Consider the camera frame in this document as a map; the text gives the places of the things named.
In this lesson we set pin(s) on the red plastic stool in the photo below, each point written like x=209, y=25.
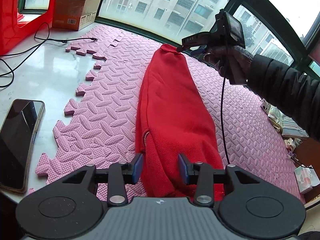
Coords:
x=11, y=32

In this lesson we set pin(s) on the pink foam puzzle mat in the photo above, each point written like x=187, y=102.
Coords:
x=102, y=130

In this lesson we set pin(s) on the white tissue pack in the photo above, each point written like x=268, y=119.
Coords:
x=303, y=179

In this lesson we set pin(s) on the brown cardboard box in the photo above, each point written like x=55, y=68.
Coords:
x=74, y=14

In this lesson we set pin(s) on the outdoor air conditioner unit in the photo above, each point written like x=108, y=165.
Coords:
x=277, y=53

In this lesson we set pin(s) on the red sweatpants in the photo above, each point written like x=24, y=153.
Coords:
x=172, y=119

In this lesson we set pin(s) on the floral folded cloth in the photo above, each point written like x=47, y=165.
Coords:
x=276, y=118

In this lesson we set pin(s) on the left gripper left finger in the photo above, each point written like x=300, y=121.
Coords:
x=121, y=174

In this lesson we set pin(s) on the right gloved hand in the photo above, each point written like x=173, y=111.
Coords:
x=232, y=62

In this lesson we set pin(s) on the right black sleeve forearm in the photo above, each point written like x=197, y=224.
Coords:
x=293, y=93

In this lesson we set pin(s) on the black smartphone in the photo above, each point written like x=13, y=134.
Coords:
x=18, y=133

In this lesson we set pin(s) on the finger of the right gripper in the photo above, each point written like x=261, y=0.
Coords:
x=183, y=48
x=199, y=51

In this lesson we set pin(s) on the polka dot white cloth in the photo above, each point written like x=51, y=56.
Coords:
x=265, y=106

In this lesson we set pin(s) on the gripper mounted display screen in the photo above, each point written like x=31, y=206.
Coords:
x=234, y=31

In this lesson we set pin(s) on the cream crumpled cloth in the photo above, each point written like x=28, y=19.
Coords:
x=292, y=143

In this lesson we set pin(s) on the striped folded cloth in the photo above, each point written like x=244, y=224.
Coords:
x=292, y=130

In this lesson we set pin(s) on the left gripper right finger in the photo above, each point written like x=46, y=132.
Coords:
x=201, y=175

